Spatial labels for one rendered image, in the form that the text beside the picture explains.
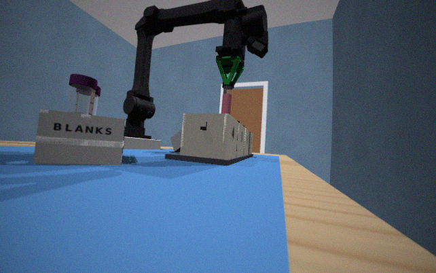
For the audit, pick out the grey button housing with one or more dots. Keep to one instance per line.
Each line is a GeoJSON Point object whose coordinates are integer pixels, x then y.
{"type": "Point", "coordinates": [176, 142]}

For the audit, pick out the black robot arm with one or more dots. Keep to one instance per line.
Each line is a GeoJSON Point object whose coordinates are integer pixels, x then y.
{"type": "Point", "coordinates": [249, 28]}

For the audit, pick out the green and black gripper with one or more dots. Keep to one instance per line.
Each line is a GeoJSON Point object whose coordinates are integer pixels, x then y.
{"type": "Point", "coordinates": [229, 60]}

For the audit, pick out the pink tube with purple cap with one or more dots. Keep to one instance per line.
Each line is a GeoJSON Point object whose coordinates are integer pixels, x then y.
{"type": "Point", "coordinates": [227, 98]}

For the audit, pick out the blue flat mat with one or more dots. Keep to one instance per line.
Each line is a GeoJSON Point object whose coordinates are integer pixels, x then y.
{"type": "Point", "coordinates": [147, 215]}

